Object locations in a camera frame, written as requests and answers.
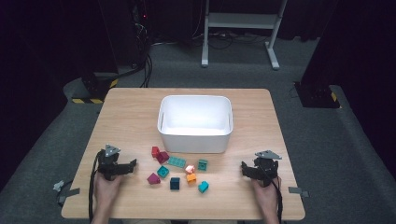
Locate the person's left hand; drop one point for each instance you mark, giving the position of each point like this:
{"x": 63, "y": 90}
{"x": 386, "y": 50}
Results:
{"x": 106, "y": 189}

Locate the person's right hand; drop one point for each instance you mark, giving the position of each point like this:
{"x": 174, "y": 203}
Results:
{"x": 266, "y": 194}

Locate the dark blue toy block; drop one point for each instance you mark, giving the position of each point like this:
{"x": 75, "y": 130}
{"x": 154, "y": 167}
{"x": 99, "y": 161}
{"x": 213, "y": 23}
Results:
{"x": 175, "y": 183}

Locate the grey tape strip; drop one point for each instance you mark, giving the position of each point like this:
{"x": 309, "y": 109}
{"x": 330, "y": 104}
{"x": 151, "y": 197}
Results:
{"x": 297, "y": 190}
{"x": 70, "y": 193}

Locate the pink toy block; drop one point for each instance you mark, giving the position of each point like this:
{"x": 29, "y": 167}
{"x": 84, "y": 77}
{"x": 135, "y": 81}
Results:
{"x": 190, "y": 169}

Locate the white plastic bin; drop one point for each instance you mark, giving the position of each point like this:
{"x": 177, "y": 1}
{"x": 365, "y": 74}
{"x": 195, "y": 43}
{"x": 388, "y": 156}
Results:
{"x": 194, "y": 144}

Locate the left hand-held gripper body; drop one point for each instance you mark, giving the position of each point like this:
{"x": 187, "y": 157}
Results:
{"x": 109, "y": 166}

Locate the red toy block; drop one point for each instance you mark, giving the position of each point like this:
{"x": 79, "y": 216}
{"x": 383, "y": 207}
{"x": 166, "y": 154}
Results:
{"x": 155, "y": 151}

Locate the magenta sloped toy block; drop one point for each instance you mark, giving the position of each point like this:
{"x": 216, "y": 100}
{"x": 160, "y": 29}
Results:
{"x": 153, "y": 179}
{"x": 162, "y": 157}

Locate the black curtain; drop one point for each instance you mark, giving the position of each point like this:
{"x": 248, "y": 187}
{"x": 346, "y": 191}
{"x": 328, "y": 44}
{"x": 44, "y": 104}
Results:
{"x": 358, "y": 40}
{"x": 37, "y": 46}

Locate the cyan toy block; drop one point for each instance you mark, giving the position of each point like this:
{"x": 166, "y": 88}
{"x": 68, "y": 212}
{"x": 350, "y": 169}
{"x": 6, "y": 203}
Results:
{"x": 203, "y": 187}

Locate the white metal stand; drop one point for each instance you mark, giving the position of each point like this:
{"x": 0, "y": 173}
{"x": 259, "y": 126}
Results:
{"x": 243, "y": 20}

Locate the black stand base striped tape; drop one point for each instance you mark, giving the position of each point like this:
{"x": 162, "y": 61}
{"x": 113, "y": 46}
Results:
{"x": 93, "y": 85}

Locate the green toy block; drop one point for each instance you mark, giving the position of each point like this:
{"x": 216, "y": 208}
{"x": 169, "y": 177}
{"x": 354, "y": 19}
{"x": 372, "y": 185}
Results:
{"x": 202, "y": 165}

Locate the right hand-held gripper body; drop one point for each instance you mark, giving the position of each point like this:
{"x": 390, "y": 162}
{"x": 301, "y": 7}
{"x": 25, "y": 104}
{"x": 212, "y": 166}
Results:
{"x": 264, "y": 171}

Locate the teal studded plate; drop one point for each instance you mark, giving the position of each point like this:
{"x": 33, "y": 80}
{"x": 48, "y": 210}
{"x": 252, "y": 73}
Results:
{"x": 176, "y": 162}

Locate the hollow teal toy block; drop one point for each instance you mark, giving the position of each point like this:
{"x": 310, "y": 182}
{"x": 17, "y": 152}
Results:
{"x": 163, "y": 171}

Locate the orange toy block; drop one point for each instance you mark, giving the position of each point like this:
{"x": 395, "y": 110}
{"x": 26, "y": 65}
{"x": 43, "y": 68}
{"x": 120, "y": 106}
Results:
{"x": 191, "y": 178}

